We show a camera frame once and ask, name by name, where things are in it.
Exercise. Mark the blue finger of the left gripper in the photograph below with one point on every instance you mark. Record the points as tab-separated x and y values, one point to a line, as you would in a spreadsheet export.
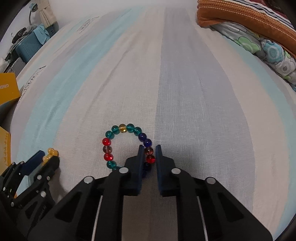
34	161
40	183

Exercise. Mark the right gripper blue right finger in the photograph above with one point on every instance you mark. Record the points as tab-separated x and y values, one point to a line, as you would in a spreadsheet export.
206	210

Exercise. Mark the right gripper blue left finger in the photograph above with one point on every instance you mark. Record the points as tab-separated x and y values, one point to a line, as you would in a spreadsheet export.
93	209

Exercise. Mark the blue yellow cardboard box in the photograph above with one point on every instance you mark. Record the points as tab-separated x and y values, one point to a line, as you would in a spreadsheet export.
9	95

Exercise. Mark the striped bed sheet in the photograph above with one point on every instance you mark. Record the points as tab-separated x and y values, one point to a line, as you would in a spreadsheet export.
214	108

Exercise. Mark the teal suitcase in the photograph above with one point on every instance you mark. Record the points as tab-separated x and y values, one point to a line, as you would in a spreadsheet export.
32	43

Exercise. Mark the black headphones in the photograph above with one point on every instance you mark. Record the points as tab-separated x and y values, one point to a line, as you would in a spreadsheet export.
18	35

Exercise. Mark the beige curtain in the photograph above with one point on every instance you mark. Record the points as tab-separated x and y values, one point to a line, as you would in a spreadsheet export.
46	14

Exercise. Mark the blue desk lamp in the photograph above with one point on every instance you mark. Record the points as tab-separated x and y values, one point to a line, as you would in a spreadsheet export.
33	8

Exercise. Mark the floral pillow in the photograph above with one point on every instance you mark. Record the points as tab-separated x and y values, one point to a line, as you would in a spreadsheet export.
268	51

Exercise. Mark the striped red orange pillow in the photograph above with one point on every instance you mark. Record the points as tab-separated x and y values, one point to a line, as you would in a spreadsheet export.
258	16

